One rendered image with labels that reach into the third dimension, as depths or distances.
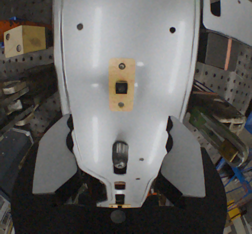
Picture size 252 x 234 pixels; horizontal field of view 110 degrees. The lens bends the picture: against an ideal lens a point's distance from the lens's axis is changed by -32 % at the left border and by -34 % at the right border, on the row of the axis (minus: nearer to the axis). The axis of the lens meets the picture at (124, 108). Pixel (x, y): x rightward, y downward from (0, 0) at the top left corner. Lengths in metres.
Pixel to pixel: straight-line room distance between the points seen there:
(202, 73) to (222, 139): 0.41
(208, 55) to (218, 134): 0.14
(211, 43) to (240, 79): 0.54
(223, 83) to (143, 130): 0.53
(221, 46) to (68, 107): 0.29
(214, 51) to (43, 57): 0.57
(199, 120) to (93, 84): 0.19
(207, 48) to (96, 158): 0.31
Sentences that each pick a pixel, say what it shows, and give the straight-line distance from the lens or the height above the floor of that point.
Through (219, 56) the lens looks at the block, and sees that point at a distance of 0.27.
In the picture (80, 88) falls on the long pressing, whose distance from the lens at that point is 0.21.
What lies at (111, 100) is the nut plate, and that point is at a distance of 0.20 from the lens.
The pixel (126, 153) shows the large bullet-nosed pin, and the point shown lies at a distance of 0.24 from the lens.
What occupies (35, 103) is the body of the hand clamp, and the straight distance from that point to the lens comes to 0.22.
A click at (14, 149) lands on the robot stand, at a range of 0.77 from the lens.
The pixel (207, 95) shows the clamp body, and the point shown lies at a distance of 0.33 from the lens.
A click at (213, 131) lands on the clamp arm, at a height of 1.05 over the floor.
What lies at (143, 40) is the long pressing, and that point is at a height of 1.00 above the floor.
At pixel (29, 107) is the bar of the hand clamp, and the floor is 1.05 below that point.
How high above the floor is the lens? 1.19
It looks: 62 degrees down
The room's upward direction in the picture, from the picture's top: 179 degrees clockwise
